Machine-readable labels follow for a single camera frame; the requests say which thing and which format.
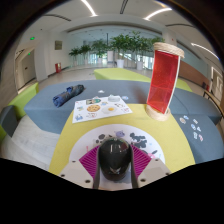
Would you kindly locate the folded blue umbrella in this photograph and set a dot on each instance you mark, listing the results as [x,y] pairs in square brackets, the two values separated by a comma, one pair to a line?
[68,95]

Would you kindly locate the ceiling strip lights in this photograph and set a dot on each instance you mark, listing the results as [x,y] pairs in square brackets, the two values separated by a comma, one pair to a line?
[90,10]

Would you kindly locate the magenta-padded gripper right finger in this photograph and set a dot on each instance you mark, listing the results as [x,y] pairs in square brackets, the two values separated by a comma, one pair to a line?
[155,171]

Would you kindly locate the green upholstered ottoman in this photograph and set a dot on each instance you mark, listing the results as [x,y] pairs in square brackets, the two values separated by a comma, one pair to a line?
[23,100]
[185,85]
[113,74]

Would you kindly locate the small sticker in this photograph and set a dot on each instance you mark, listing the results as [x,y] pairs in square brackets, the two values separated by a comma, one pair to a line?
[195,121]
[200,137]
[182,120]
[186,117]
[199,128]
[195,135]
[193,126]

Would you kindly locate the pale door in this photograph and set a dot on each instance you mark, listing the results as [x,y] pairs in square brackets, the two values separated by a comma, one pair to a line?
[29,68]

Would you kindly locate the dark grey small ottoman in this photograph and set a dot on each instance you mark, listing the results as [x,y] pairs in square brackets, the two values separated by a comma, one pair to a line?
[8,120]

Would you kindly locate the green exit sign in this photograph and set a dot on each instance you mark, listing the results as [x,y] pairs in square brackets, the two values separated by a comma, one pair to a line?
[32,38]

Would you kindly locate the red fire extinguisher box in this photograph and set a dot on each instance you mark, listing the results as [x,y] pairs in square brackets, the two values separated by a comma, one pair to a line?
[58,68]

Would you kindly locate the long grey upholstered bench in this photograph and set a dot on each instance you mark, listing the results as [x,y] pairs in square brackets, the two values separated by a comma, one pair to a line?
[43,106]

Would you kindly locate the yellow-green upholstered ottoman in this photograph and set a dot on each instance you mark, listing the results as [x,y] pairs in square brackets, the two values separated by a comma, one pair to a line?
[166,140]

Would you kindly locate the black computer mouse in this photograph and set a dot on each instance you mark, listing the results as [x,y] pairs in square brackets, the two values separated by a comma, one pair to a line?
[114,160]

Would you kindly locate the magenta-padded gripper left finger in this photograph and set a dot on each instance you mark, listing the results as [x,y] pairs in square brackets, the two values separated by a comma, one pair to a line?
[71,171]

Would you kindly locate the framed wall plaque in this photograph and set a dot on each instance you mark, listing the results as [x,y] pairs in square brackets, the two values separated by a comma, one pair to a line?
[58,45]

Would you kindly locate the white sticker sheet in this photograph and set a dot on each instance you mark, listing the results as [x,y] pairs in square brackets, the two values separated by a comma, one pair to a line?
[100,111]

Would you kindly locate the wooden frame chair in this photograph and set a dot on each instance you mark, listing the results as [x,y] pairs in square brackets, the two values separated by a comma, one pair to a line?
[215,100]

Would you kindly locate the row of potted plants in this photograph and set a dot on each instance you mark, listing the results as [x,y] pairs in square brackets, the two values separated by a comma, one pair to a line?
[123,43]

